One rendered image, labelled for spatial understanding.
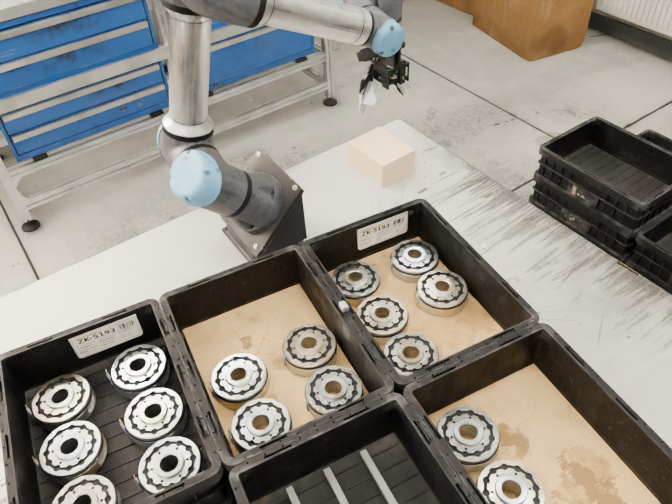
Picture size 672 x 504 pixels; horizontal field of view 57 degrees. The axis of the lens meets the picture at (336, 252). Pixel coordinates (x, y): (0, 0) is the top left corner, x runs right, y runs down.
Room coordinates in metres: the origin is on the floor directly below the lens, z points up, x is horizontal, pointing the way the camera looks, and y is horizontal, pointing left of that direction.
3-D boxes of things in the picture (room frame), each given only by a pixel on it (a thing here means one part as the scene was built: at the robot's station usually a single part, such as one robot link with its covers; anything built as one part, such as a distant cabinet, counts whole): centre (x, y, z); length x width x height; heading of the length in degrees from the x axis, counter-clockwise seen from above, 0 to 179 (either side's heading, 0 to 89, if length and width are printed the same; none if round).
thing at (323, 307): (0.69, 0.13, 0.87); 0.40 x 0.30 x 0.11; 24
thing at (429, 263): (0.94, -0.17, 0.86); 0.10 x 0.10 x 0.01
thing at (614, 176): (1.59, -0.92, 0.37); 0.40 x 0.30 x 0.45; 33
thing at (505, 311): (0.81, -0.14, 0.87); 0.40 x 0.30 x 0.11; 24
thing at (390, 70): (1.45, -0.17, 1.05); 0.09 x 0.08 x 0.12; 34
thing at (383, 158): (1.48, -0.15, 0.74); 0.16 x 0.12 x 0.07; 34
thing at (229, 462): (0.69, 0.13, 0.92); 0.40 x 0.30 x 0.02; 24
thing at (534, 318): (0.81, -0.14, 0.92); 0.40 x 0.30 x 0.02; 24
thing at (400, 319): (0.78, -0.08, 0.86); 0.10 x 0.10 x 0.01
